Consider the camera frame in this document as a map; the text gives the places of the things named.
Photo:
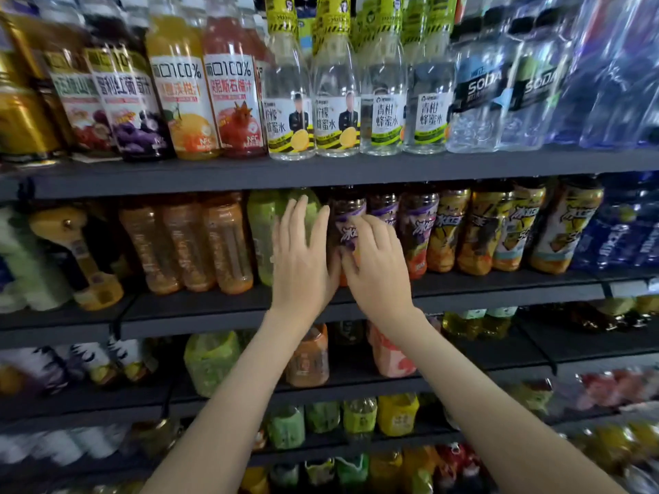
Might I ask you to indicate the amber tea bottle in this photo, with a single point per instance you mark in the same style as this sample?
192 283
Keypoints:
229 247
149 252
191 247

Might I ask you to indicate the row of small white bottles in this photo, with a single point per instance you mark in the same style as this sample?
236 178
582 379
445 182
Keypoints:
62 444

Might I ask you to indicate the red fruit juice bottle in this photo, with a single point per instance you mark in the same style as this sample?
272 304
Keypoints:
235 97

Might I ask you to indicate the white blue drink bottle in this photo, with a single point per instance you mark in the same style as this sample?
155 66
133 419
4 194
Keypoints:
8 288

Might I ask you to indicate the orange juice bottle white cap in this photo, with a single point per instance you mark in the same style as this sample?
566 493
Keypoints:
183 97

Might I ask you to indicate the person's right hand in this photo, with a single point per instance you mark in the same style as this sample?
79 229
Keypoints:
381 278

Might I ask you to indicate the person's right forearm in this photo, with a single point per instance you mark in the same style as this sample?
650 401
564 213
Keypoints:
494 416

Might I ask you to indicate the person's left hand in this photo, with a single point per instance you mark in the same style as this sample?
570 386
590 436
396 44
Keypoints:
304 272

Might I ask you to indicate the dark grey metal shelf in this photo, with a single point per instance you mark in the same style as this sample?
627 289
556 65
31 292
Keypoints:
309 175

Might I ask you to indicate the row of dark blue sports bottles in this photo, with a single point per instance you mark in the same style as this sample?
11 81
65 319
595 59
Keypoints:
623 226

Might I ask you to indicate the brushstroke bottle purple fruit print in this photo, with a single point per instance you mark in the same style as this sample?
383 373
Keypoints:
31 370

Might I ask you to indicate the white green label bottle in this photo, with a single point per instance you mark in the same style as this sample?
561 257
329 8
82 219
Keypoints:
36 262

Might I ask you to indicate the person's left forearm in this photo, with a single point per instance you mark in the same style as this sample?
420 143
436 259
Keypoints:
232 416

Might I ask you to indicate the group of green squat bottles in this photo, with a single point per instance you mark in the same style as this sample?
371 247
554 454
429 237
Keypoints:
309 422

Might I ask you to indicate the purple label fruit drink bottle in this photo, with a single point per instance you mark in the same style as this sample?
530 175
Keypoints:
348 206
383 206

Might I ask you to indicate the orange squat drink bottle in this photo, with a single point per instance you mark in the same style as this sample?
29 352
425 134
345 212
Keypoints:
307 360

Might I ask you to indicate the tall clear bottle red label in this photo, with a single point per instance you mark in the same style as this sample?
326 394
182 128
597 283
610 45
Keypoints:
647 87
597 77

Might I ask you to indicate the yellow green drink bottle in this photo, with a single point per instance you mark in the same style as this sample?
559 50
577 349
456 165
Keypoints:
211 363

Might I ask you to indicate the dark grape juice bottle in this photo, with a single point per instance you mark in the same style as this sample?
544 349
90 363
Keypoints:
129 103

